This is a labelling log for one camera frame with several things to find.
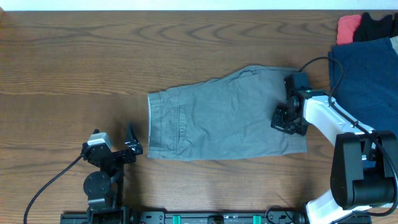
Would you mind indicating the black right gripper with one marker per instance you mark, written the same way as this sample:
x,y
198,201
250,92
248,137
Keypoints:
x,y
277,123

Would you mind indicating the navy blue garment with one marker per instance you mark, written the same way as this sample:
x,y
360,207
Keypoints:
x,y
368,90

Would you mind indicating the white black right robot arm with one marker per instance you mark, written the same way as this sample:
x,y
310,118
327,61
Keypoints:
x,y
364,168

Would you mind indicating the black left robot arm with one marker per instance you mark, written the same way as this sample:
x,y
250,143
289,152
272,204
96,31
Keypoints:
x,y
104,188

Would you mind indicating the black folded garment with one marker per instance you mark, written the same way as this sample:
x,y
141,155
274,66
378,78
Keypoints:
x,y
370,29

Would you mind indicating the grey shorts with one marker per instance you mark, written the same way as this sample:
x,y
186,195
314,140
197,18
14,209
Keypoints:
x,y
223,118

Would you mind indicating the beige garment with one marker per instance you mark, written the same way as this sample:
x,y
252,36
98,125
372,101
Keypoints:
x,y
394,43

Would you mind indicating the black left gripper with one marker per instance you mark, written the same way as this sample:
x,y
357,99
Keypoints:
x,y
135,148

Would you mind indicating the red folded garment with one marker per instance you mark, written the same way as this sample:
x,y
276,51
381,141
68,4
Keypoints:
x,y
347,26

